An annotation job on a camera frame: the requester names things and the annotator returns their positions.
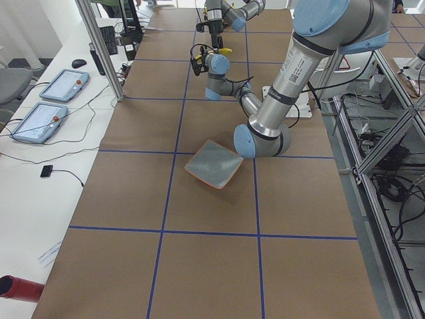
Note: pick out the yellow banana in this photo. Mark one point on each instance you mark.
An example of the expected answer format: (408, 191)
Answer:
(223, 51)

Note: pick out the grey square plate orange rim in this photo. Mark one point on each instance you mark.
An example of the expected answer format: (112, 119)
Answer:
(214, 164)

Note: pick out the black keyboard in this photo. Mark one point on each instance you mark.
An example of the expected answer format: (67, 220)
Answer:
(109, 37)

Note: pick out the black computer mouse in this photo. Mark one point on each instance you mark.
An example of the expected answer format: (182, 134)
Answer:
(77, 63)

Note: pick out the upper blue teach pendant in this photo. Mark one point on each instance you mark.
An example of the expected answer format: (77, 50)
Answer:
(65, 85)

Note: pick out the blue teach pendant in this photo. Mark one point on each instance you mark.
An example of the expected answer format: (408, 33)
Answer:
(40, 123)
(65, 85)

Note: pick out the lower blue teach pendant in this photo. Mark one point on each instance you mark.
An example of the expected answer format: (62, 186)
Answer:
(40, 123)

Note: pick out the brown paper table mat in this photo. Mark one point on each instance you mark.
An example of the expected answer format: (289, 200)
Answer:
(149, 240)

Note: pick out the red cylinder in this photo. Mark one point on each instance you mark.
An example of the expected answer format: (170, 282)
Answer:
(20, 289)

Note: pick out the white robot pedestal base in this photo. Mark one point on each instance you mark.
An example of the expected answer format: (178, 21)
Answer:
(301, 108)

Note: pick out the aluminium frame post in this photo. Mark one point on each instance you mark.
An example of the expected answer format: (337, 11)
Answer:
(92, 27)

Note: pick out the small black box with cable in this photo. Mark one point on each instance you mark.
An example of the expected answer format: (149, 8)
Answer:
(46, 171)

